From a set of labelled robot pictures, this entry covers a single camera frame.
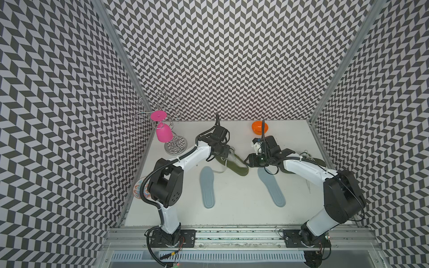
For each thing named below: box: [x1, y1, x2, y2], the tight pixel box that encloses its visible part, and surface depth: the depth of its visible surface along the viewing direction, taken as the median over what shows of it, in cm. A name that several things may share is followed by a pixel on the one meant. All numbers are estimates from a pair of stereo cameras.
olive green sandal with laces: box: [215, 146, 250, 176], surface depth 97 cm
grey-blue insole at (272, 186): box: [257, 167, 286, 208], surface depth 88 cm
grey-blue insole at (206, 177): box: [199, 165, 216, 209], surface depth 91 cm
